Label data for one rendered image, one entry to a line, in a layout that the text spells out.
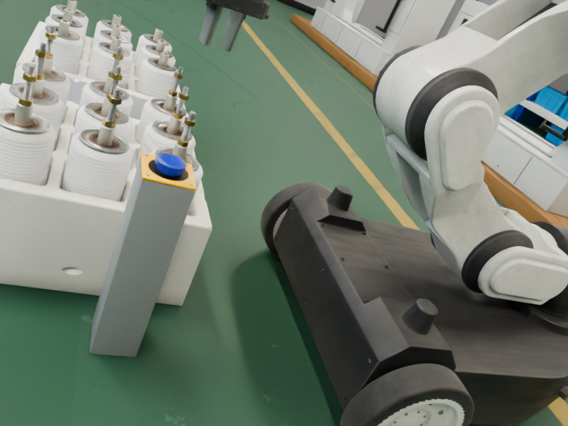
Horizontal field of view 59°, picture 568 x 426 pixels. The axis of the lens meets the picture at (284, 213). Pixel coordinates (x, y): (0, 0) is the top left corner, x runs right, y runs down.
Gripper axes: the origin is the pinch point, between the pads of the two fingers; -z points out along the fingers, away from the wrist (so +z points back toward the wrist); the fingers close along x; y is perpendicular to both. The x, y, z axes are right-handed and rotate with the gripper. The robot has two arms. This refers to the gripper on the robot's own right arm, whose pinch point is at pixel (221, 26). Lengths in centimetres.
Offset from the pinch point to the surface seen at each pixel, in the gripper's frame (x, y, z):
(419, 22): -271, -202, 7
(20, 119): 22.9, -6.2, -22.1
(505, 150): -211, -58, -29
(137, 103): -10, -45, -32
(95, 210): 12.8, 3.9, -30.8
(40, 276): 18.1, 2.2, -45.4
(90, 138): 13.2, -4.2, -22.8
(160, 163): 11.1, 15.8, -15.4
